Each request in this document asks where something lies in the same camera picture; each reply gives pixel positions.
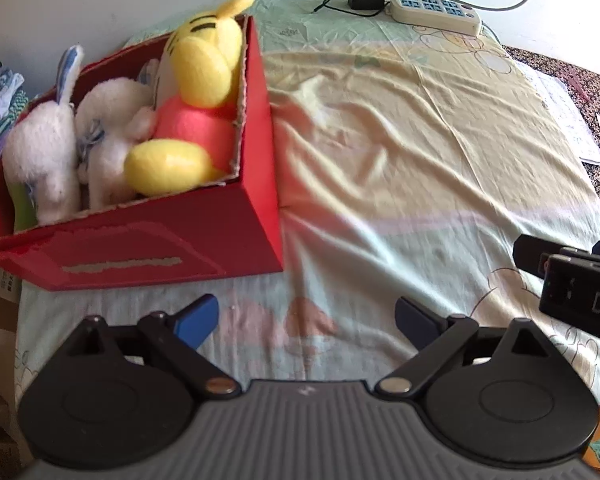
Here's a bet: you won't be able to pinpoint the yellow tiger plush toy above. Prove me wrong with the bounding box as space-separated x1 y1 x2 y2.
124 0 257 197

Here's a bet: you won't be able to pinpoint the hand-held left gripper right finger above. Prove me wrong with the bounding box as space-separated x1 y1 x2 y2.
375 296 557 402

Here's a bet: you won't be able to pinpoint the thin black adapter cable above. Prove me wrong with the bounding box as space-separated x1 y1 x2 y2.
314 0 394 17

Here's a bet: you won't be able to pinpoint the pile of folded clothes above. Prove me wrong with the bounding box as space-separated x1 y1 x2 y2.
0 60 32 162

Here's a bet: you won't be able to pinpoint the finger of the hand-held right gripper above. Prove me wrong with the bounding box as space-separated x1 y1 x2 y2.
512 234 600 278

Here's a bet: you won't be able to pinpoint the red cardboard box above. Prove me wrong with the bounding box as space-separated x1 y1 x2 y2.
0 14 285 292

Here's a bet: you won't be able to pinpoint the cream power strip blue sockets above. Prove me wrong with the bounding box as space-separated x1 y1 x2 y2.
384 0 483 38

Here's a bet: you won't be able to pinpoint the green plush toy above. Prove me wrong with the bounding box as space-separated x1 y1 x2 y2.
7 180 39 234

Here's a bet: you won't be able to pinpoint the white plush bunny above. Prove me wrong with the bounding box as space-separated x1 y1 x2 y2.
2 45 84 226

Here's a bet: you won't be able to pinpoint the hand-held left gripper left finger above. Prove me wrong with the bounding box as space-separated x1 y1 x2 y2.
62 294 242 402

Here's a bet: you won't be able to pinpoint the white paper sheet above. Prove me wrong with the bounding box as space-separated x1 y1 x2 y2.
525 67 600 167

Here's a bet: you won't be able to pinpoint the white plush bunny plaid bow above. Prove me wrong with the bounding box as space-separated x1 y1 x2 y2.
74 57 162 211

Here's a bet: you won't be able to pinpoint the brown patterned blanket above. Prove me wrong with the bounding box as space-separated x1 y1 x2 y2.
502 45 600 242

